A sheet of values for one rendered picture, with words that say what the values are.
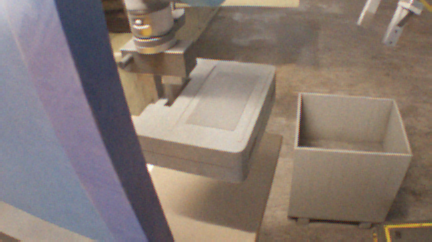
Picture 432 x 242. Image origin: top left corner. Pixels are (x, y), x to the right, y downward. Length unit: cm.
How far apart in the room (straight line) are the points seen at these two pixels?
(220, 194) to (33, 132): 52
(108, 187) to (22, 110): 9
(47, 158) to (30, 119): 4
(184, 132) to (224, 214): 22
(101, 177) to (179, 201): 51
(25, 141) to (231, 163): 32
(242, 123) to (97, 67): 39
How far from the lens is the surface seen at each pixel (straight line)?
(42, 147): 26
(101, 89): 17
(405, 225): 152
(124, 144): 19
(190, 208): 69
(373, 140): 191
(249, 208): 68
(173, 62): 56
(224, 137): 50
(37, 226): 80
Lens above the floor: 150
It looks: 36 degrees down
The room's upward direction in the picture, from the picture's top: 7 degrees counter-clockwise
